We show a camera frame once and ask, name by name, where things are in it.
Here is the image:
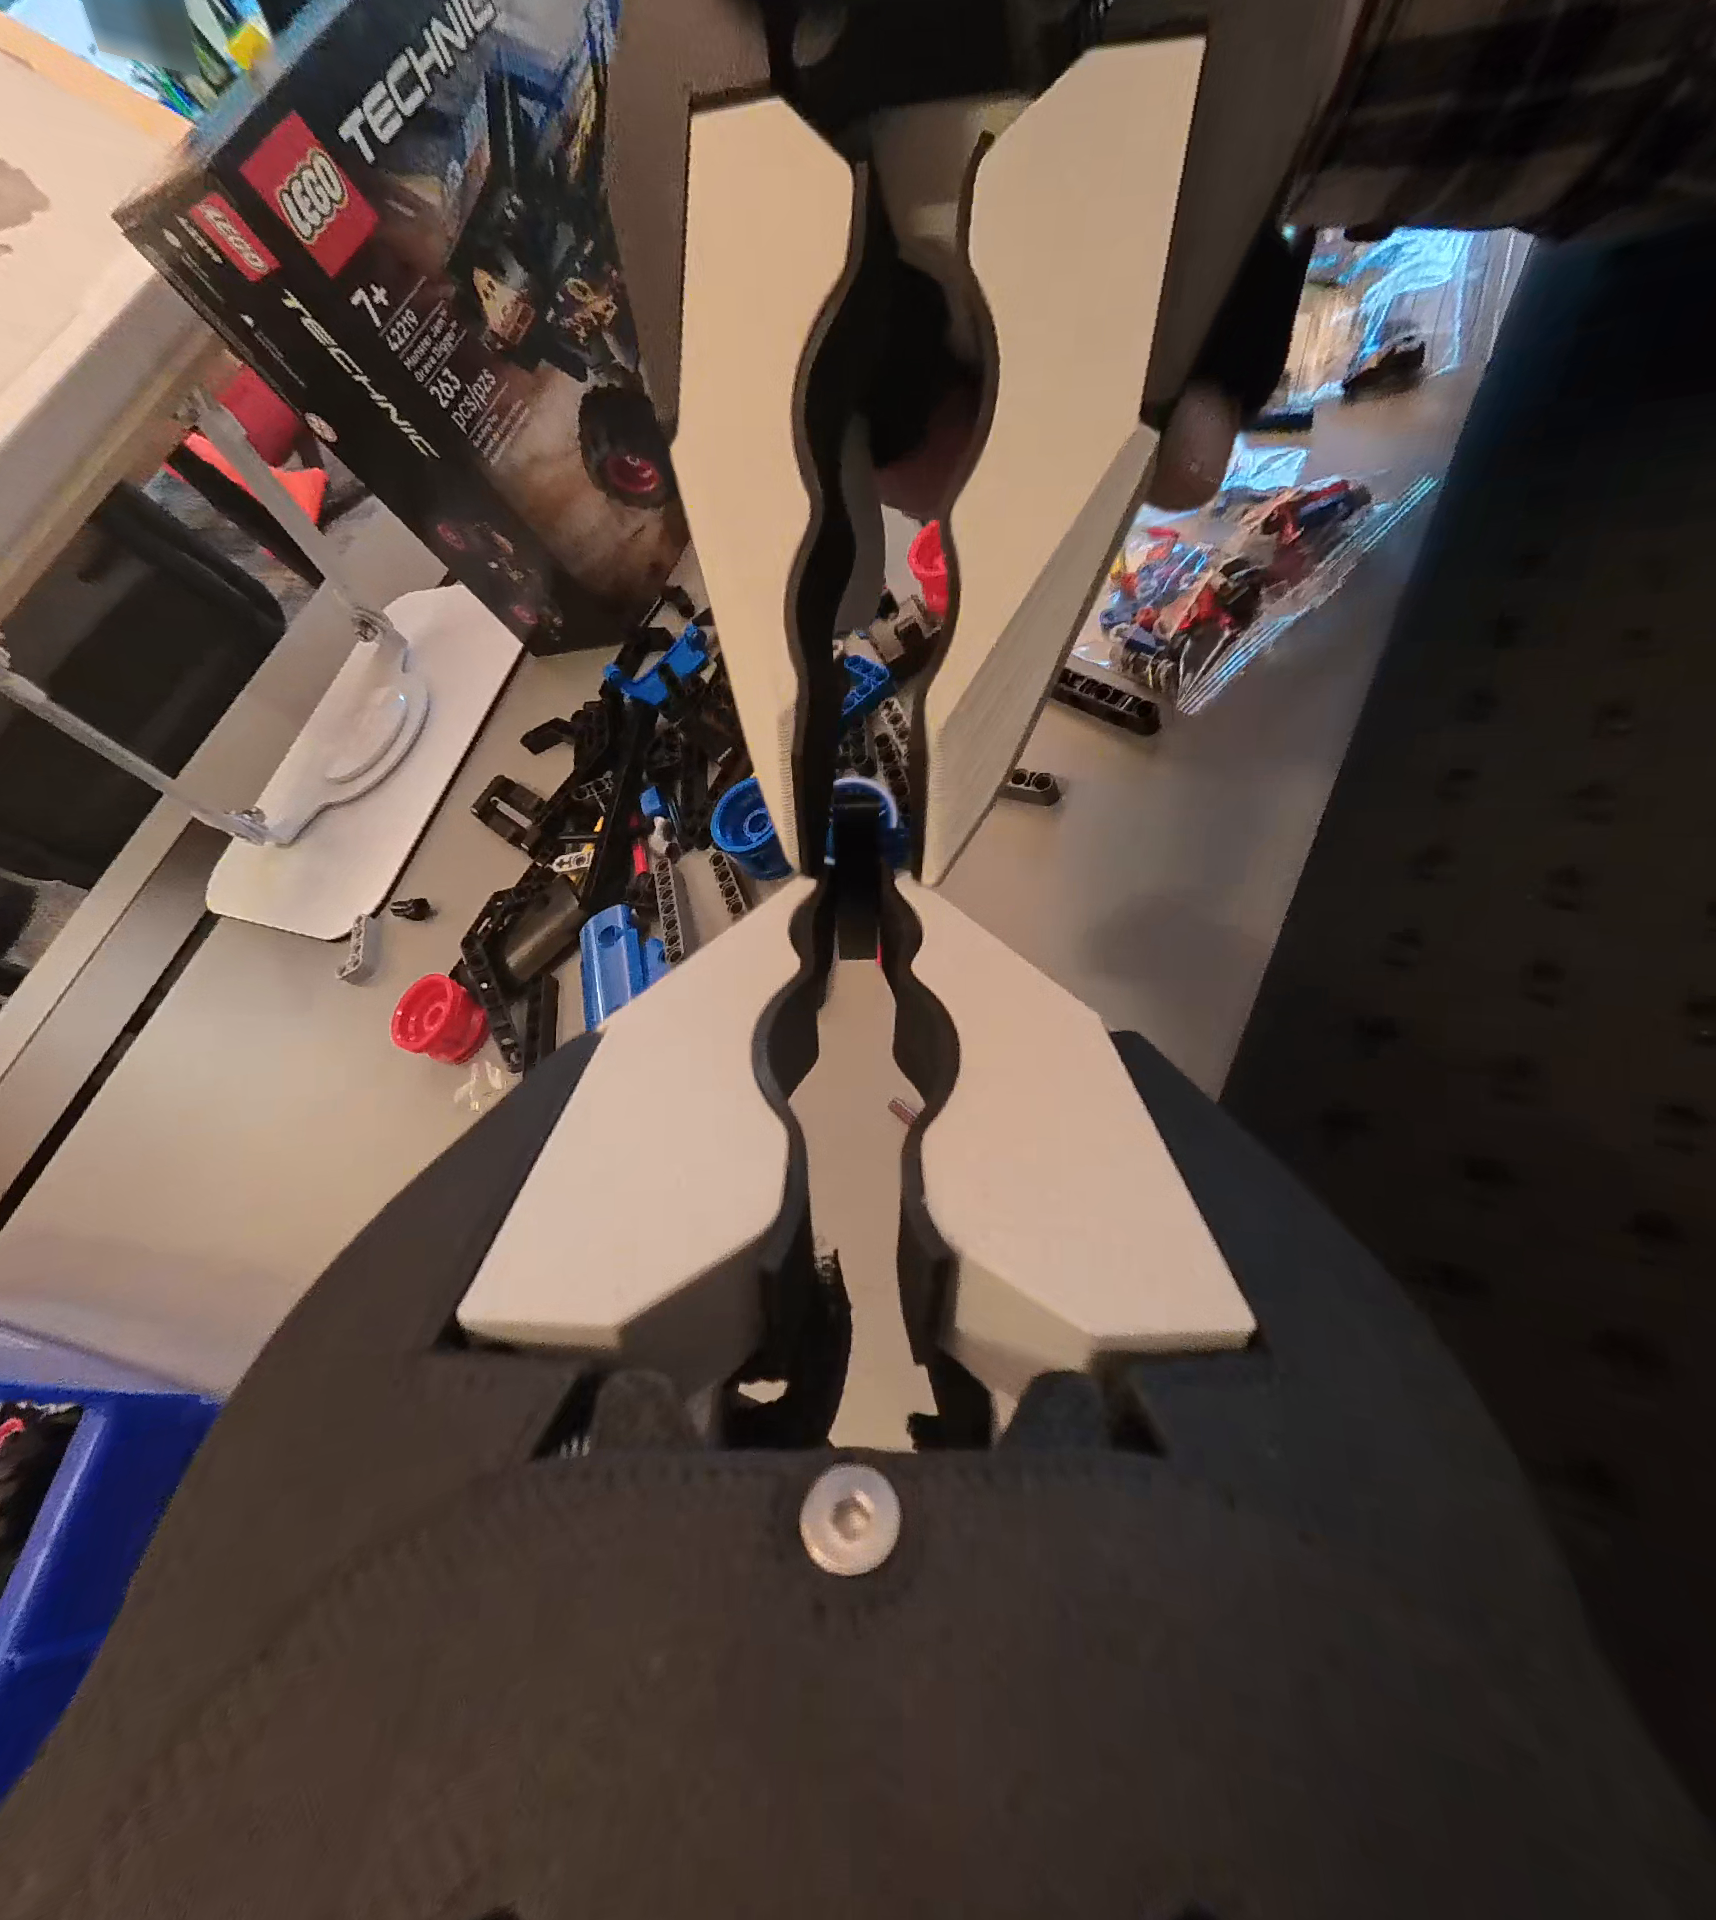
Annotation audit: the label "grey desk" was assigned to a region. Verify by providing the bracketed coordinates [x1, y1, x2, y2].
[0, 230, 1542, 1397]

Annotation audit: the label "large clear bag of pins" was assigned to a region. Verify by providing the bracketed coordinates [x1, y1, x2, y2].
[1246, 230, 1537, 444]

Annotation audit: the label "pile of loose building parts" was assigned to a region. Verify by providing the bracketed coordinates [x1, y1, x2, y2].
[457, 589, 955, 1072]

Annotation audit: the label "printed toy set box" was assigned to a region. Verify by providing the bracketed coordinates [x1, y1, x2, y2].
[117, 0, 699, 658]

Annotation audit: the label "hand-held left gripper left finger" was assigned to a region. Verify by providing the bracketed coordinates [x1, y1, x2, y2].
[457, 878, 815, 1440]

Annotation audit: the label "blue wheel hub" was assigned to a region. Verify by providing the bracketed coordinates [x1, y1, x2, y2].
[705, 772, 794, 881]
[822, 772, 907, 878]

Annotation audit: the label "dark perforated panel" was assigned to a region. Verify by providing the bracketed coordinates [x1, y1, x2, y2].
[1216, 230, 1716, 1888]

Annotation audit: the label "long black beam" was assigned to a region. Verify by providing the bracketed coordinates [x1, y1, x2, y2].
[1048, 666, 1158, 737]

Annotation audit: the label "black curved shell panel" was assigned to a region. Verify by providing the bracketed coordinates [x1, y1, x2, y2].
[502, 896, 591, 985]

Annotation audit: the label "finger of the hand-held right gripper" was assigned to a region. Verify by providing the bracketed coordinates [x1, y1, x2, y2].
[674, 98, 860, 881]
[921, 36, 1213, 887]

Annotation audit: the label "blue plastic bin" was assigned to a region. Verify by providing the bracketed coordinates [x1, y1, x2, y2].
[0, 1303, 226, 1920]

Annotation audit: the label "black rubber tyre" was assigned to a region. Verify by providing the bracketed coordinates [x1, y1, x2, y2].
[0, 1398, 82, 1674]

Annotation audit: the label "small bag of red parts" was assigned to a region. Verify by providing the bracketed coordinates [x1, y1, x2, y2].
[1072, 473, 1448, 720]

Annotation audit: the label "blue curved shell panel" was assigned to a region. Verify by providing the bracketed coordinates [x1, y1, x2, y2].
[574, 900, 674, 1040]

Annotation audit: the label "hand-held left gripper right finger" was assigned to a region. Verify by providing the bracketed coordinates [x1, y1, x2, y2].
[893, 878, 1258, 1440]

